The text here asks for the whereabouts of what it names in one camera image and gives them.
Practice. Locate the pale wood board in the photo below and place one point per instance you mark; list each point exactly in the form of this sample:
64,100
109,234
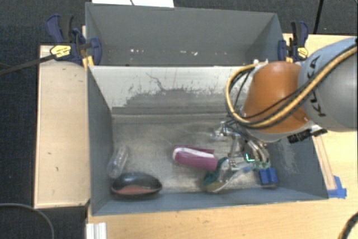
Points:
61,126

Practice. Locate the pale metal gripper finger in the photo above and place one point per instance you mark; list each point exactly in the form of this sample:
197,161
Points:
228,167
229,179

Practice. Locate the grey metal bin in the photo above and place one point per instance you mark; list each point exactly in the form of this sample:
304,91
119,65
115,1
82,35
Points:
167,126

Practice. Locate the blue toy brick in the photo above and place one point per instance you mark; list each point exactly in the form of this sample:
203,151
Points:
268,176

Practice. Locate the black cylinder on white bracket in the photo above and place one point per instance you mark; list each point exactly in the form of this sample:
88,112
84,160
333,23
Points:
300,137

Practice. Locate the black and red oval brush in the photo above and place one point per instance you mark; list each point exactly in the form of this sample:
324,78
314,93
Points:
137,184

